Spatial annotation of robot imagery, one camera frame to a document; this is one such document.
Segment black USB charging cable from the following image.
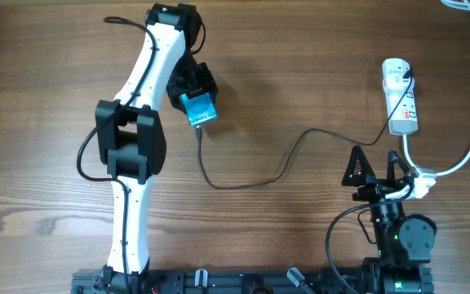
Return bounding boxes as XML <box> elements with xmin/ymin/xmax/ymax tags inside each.
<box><xmin>194</xmin><ymin>66</ymin><xmax>415</xmax><ymax>190</ymax></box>

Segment white power strip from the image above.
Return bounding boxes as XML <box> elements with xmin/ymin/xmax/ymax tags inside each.
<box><xmin>382</xmin><ymin>58</ymin><xmax>418</xmax><ymax>136</ymax></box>

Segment white USB charger plug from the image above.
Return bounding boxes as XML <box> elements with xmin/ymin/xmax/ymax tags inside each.
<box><xmin>384</xmin><ymin>71</ymin><xmax>409</xmax><ymax>92</ymax></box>

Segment black right camera cable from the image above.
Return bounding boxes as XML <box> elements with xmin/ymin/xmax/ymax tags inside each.
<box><xmin>325</xmin><ymin>183</ymin><xmax>415</xmax><ymax>294</ymax></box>

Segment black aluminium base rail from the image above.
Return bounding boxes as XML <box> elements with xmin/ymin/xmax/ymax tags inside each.
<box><xmin>70</xmin><ymin>267</ymin><xmax>435</xmax><ymax>294</ymax></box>

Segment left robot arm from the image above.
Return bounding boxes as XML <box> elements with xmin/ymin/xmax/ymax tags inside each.
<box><xmin>72</xmin><ymin>3</ymin><xmax>218</xmax><ymax>293</ymax></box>

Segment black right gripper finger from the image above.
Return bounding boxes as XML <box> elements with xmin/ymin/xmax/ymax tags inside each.
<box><xmin>386</xmin><ymin>149</ymin><xmax>414</xmax><ymax>184</ymax></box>
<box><xmin>341</xmin><ymin>145</ymin><xmax>376</xmax><ymax>187</ymax></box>

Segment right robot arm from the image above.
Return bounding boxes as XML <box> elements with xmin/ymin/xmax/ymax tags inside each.
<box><xmin>339</xmin><ymin>145</ymin><xmax>437</xmax><ymax>294</ymax></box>

